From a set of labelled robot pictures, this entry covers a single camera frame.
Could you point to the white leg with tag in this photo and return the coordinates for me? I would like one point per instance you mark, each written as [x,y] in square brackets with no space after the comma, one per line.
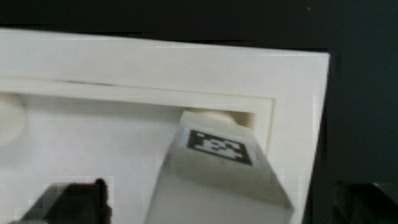
[217,186]

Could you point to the white square tabletop tray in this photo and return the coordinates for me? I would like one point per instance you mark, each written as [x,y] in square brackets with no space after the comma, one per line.
[94,93]

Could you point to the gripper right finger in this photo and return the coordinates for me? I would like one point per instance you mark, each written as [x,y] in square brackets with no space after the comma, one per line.
[364,203]

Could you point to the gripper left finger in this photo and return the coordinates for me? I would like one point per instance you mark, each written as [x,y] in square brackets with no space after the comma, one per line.
[82,206]

